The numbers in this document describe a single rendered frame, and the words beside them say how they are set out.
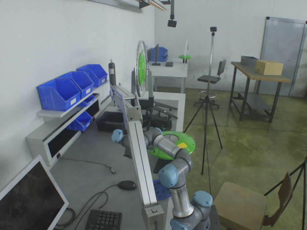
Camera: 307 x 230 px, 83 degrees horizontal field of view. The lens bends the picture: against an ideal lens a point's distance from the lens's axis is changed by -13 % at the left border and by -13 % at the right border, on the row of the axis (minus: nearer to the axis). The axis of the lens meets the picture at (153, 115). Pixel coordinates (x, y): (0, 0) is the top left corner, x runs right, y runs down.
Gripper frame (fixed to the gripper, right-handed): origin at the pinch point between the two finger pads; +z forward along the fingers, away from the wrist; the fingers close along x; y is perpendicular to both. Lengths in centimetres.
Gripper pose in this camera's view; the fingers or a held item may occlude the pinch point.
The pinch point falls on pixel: (154, 150)
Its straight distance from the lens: 113.6
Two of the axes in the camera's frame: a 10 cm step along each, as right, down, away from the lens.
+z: 5.6, 2.6, 7.9
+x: -7.3, -2.9, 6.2
